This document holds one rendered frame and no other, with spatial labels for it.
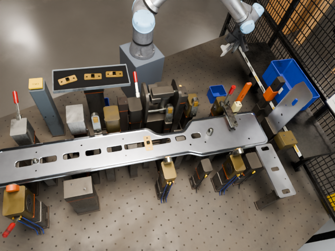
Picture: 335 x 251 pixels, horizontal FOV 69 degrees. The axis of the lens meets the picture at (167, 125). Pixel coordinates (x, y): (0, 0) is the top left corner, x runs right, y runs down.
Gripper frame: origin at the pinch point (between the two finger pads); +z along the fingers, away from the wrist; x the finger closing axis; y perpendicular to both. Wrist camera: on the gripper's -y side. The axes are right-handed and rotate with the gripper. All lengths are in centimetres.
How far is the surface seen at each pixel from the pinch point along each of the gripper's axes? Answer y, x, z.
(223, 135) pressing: -41, 46, 12
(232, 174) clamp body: -59, 58, 15
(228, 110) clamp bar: -33, 39, 3
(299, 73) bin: -40.8, -8.9, -20.1
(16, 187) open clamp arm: -8, 137, 35
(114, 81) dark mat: 13, 81, 13
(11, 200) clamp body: -10, 140, 40
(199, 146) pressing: -38, 61, 17
